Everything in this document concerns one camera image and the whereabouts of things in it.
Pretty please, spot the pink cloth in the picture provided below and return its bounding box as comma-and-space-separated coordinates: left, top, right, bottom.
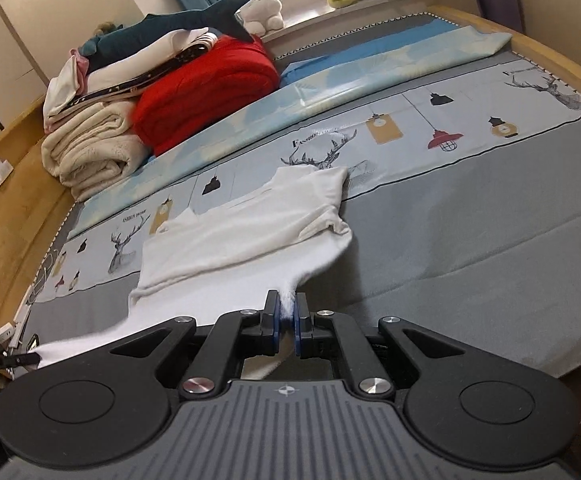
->
70, 49, 91, 78

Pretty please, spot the white plush toy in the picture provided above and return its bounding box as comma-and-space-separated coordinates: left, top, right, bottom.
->
242, 0, 285, 36

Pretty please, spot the red folded blanket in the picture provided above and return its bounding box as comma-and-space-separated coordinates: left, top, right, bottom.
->
133, 35, 281, 157

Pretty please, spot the windowsill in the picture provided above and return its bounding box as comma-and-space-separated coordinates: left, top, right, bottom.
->
260, 0, 456, 43

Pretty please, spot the cream folded blanket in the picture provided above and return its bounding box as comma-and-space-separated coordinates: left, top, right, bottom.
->
41, 100, 146, 203

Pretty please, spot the light blue folded quilt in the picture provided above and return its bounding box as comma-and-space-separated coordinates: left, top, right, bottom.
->
68, 17, 514, 241

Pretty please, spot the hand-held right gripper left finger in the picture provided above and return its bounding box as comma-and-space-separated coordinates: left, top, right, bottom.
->
111, 291, 278, 395

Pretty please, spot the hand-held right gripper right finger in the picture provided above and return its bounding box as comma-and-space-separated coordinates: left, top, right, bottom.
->
293, 292, 471, 396

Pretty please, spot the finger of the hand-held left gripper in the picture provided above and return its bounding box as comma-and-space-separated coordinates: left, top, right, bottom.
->
0, 352, 42, 370

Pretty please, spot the teal shark plush toy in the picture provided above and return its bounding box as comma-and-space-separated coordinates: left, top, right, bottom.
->
80, 0, 254, 58

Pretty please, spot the wooden bed frame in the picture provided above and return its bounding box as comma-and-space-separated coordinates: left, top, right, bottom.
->
0, 5, 581, 353

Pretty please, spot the white quilt with black trim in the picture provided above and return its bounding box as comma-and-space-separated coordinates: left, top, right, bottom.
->
44, 27, 221, 133

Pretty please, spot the grey printed bedsheet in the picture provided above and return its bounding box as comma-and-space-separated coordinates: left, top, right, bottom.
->
20, 10, 581, 376

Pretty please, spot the white t-shirt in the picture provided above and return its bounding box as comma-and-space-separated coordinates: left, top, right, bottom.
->
35, 165, 354, 381

